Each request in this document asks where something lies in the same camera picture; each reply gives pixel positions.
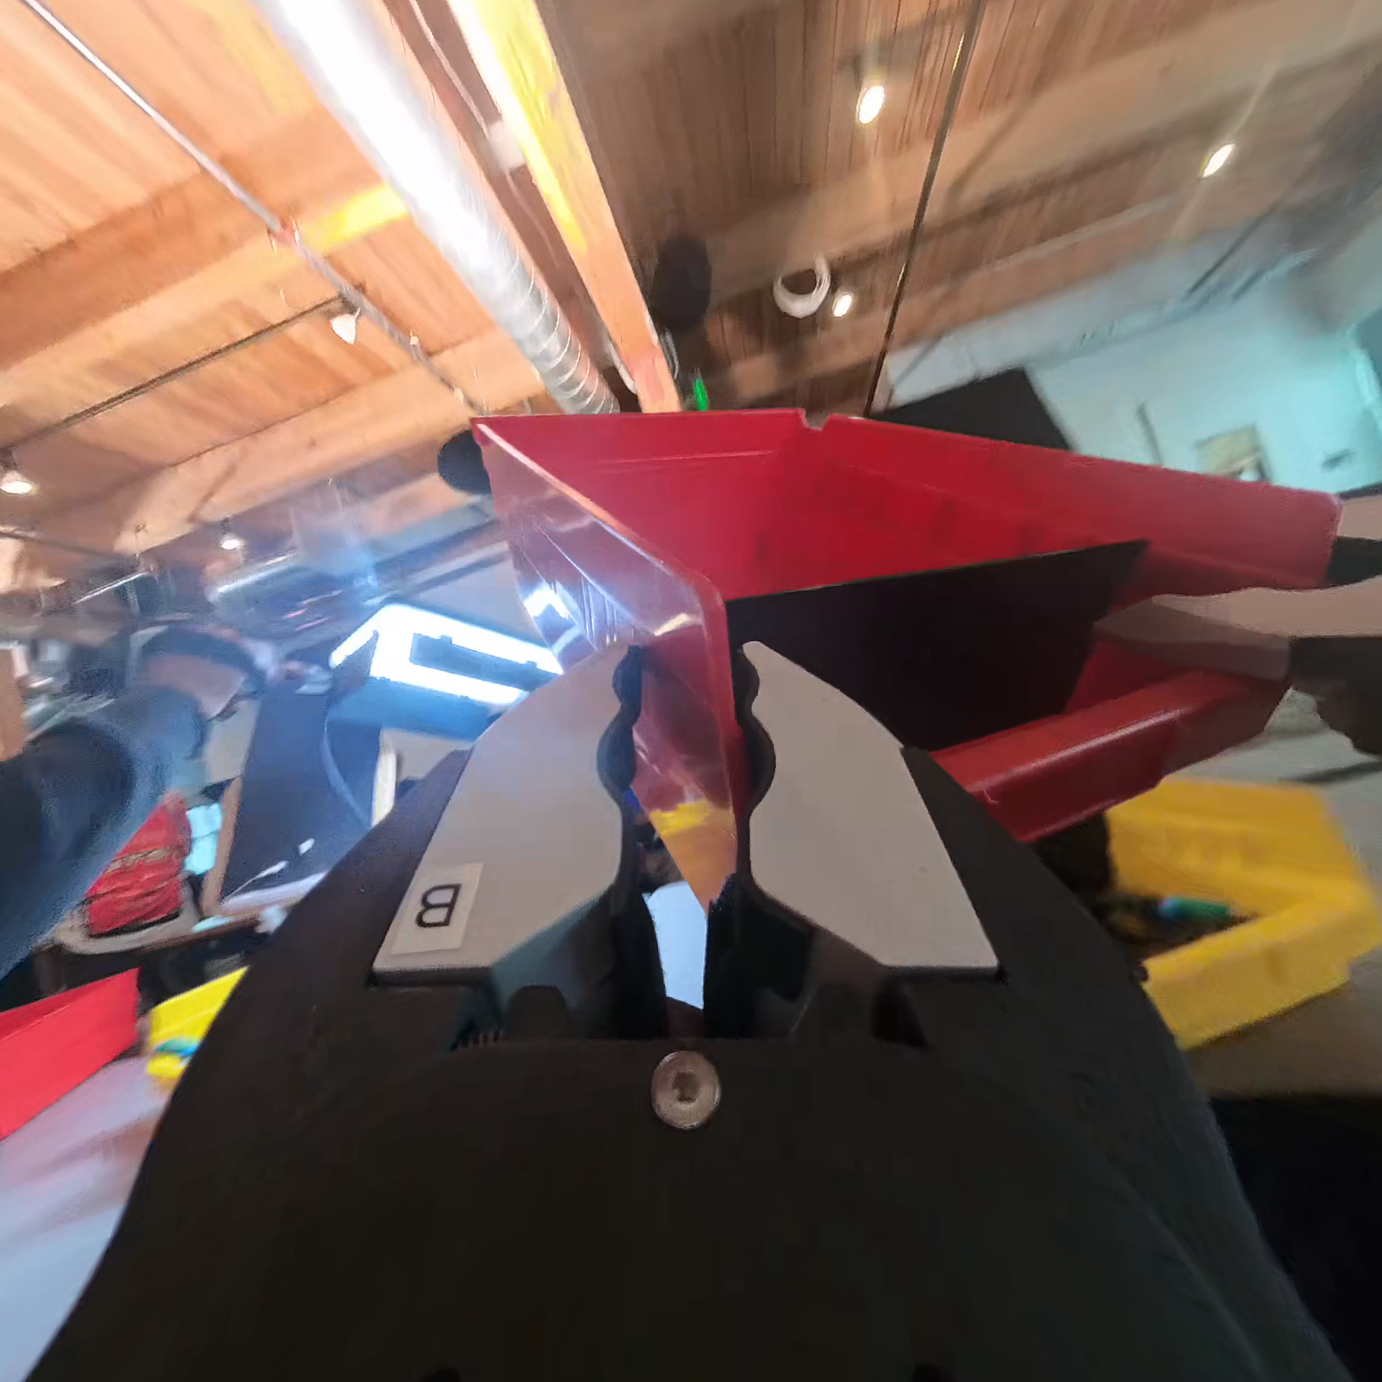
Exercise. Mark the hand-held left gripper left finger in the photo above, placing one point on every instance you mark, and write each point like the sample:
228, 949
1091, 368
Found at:
519, 842

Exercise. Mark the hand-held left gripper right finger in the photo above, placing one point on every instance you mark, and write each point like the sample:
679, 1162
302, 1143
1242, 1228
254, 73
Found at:
853, 842

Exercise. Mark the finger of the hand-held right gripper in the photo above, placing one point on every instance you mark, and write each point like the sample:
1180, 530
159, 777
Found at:
1210, 632

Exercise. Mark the yellow plastic bin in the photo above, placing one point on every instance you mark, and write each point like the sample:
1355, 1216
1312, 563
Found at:
195, 1015
1242, 842

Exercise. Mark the red plastic bin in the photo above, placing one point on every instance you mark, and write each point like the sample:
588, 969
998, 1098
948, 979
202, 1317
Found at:
918, 485
66, 1046

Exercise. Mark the black bin divider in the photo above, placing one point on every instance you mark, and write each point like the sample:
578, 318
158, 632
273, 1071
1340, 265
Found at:
918, 648

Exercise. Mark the LED light panel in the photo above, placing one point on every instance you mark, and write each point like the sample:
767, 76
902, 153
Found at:
454, 648

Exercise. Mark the black panel with wooden rim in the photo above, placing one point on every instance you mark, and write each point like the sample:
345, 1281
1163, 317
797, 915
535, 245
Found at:
292, 787

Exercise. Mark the tall black panel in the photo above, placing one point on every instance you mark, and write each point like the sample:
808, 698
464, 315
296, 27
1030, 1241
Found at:
973, 416

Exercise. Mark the black round disc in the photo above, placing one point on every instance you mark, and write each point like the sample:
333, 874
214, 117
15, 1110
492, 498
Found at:
679, 282

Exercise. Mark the wall poster with phone icon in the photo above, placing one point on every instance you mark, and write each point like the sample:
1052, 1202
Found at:
1232, 453

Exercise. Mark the silver ventilation duct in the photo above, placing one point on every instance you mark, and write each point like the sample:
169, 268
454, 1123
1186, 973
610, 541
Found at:
454, 216

